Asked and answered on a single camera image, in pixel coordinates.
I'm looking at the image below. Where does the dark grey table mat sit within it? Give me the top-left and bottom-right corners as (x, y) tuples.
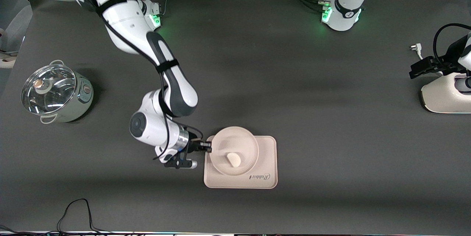
(0, 0), (471, 235)

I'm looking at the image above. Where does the grey rounded chair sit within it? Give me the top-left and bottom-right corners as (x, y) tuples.
(0, 5), (33, 69)

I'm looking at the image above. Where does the thin black table cable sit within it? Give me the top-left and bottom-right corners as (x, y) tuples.
(0, 198), (122, 236)

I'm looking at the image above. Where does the beige rectangular tray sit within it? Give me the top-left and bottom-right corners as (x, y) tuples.
(203, 135), (277, 189)

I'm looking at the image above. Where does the steel electric pot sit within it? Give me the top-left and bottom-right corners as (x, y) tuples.
(21, 59), (94, 124)

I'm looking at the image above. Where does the white half-round steamed bun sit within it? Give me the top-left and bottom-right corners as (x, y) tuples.
(226, 152), (241, 168)

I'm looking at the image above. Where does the beige round plate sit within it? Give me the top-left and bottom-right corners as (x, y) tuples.
(209, 126), (259, 176)

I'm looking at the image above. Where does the white toaster power cable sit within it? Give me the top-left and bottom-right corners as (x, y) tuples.
(410, 43), (424, 60)

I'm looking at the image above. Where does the white toaster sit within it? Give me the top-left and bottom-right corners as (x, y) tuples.
(421, 71), (471, 114)

